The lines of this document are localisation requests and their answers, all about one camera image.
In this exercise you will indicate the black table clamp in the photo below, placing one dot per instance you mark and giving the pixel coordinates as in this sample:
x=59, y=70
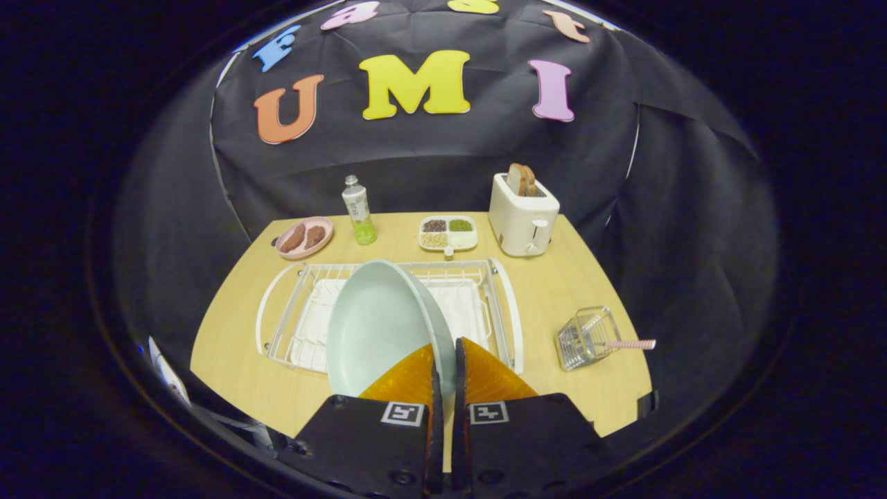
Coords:
x=648, y=403

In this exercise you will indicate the white drain tray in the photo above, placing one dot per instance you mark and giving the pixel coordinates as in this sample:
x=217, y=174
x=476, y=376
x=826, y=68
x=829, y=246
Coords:
x=457, y=308

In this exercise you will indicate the pale green plate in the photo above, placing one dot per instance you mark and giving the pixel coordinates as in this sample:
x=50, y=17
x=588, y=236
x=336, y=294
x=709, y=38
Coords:
x=378, y=326

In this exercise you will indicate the white toaster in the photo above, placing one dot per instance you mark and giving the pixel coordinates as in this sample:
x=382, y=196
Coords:
x=523, y=222

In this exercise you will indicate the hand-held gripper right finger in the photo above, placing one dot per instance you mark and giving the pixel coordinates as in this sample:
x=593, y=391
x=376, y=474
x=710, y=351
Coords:
x=459, y=430

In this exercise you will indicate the pink plate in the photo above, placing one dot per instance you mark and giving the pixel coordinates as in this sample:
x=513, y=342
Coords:
x=326, y=242

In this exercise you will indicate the brown bread slice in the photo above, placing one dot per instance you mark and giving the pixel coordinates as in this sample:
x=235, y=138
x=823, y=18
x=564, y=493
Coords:
x=515, y=180
x=531, y=181

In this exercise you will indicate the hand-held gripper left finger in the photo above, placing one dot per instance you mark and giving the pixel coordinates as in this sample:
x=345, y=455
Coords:
x=436, y=430

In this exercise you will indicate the white paper sheet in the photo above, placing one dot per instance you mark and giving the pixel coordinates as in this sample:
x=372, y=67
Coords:
x=166, y=371

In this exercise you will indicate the black backdrop cloth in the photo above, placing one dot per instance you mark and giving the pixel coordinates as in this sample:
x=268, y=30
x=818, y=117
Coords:
x=485, y=152

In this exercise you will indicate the clear bottle green liquid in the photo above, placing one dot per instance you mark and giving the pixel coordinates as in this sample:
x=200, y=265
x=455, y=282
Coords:
x=360, y=215

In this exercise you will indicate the white divided snack tray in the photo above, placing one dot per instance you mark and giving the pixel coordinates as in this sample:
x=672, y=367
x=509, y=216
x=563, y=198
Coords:
x=468, y=239

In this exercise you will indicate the brown food piece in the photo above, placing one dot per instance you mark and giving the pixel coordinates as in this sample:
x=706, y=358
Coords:
x=292, y=238
x=315, y=236

